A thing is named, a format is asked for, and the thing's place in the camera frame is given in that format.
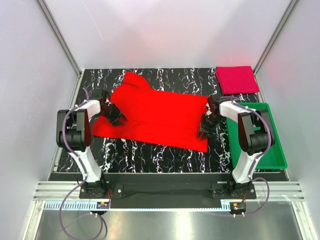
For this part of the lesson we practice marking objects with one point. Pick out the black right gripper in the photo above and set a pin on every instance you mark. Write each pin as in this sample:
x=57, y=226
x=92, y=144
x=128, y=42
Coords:
x=209, y=132

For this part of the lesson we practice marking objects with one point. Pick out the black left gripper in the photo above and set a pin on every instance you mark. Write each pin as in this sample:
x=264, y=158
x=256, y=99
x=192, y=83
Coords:
x=117, y=114

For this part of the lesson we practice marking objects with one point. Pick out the red t shirt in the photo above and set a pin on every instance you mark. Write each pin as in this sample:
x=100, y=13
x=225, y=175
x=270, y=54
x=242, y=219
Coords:
x=154, y=116

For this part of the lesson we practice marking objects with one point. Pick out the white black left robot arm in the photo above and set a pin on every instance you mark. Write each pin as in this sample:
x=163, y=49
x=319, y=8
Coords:
x=74, y=135

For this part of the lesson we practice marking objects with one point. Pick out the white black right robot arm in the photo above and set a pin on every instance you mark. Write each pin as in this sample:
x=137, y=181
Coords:
x=240, y=182

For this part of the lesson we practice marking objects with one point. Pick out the black marbled table mat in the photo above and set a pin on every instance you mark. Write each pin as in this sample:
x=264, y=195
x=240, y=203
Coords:
x=117, y=156

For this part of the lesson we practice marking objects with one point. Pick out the folded magenta t shirt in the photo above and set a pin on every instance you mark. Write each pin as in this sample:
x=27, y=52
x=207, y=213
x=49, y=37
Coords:
x=236, y=80

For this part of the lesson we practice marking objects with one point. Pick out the green plastic tray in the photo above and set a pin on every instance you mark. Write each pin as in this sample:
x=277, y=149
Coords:
x=250, y=136

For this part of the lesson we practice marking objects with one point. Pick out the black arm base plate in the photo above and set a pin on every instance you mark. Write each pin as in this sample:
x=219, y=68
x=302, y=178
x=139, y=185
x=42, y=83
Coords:
x=216, y=179

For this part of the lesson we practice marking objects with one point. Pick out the white slotted cable duct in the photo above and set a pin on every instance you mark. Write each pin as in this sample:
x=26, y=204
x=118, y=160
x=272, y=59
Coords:
x=140, y=206

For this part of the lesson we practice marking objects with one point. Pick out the aluminium front rail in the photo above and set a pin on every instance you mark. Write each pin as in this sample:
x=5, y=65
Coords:
x=278, y=190

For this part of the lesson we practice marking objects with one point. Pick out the left aluminium frame post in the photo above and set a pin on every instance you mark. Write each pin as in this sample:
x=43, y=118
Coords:
x=58, y=35

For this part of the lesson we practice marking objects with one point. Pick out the aluminium frame post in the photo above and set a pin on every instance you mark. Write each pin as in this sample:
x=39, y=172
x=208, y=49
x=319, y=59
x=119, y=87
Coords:
x=58, y=35
x=288, y=12

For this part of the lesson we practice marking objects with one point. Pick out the right aluminium frame post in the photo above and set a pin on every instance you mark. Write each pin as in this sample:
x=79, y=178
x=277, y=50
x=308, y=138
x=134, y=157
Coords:
x=288, y=12

